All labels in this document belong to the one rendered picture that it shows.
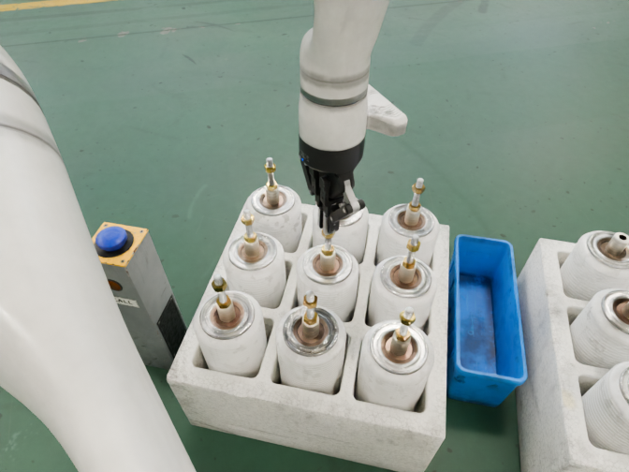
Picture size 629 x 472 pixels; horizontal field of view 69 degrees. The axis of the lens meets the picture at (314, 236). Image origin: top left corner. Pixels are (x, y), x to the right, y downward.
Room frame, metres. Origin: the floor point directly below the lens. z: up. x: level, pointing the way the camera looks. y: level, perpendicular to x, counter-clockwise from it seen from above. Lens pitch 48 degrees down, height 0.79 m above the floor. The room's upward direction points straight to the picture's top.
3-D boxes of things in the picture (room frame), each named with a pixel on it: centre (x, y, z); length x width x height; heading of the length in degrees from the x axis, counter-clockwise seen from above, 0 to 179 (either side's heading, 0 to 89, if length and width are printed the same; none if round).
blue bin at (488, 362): (0.46, -0.31, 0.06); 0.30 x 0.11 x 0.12; 168
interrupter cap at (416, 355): (0.29, -0.11, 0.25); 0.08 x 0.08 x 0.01
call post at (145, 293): (0.42, 0.28, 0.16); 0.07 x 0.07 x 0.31; 78
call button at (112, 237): (0.42, 0.28, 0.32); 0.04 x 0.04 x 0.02
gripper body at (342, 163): (0.43, -0.02, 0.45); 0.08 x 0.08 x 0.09
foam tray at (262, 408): (0.43, -0.02, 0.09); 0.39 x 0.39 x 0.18; 78
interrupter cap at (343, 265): (0.43, -0.02, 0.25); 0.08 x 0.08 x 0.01
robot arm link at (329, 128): (0.44, -0.04, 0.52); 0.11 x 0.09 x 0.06; 118
